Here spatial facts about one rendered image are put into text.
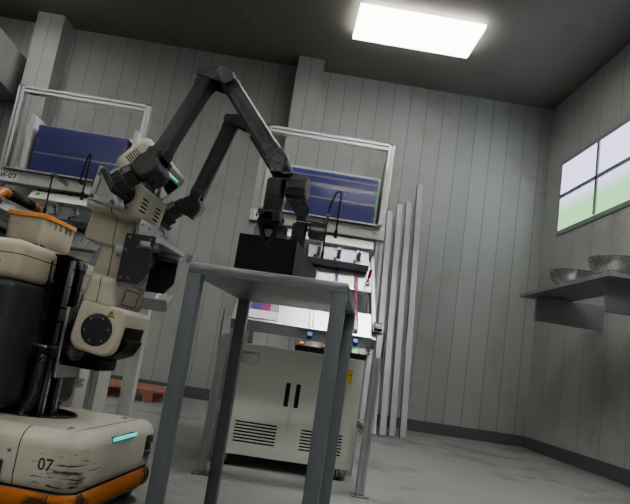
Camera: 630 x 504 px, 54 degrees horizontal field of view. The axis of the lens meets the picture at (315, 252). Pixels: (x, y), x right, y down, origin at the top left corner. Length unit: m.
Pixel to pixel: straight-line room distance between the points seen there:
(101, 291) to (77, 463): 0.54
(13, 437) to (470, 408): 5.84
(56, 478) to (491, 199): 6.33
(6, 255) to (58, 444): 0.59
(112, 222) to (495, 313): 5.72
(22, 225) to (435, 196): 5.70
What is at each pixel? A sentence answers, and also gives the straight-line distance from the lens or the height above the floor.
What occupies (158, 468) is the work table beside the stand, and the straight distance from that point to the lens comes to 1.79.
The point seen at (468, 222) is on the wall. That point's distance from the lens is 7.43.
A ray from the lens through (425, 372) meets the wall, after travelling 7.12.
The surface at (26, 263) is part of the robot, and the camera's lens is 2.12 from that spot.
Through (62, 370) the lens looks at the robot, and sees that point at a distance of 2.24.
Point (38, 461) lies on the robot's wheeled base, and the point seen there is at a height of 0.20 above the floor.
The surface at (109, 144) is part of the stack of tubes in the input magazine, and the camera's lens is 3.77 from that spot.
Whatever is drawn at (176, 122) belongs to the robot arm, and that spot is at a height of 1.25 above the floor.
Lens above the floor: 0.58
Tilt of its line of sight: 10 degrees up
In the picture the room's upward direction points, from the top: 9 degrees clockwise
